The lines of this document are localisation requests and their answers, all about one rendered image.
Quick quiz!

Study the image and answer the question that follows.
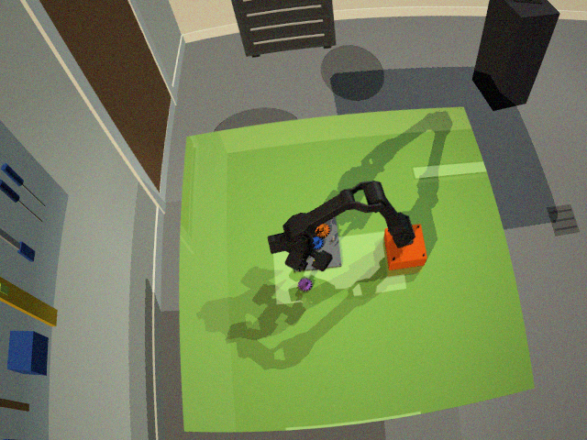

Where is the blue gear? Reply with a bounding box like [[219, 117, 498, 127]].
[[313, 236, 324, 250]]

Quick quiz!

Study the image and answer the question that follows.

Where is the purple gear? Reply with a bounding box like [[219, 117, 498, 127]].
[[298, 278, 313, 292]]

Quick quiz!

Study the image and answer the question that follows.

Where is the orange gear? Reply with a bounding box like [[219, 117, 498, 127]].
[[316, 223, 330, 238]]

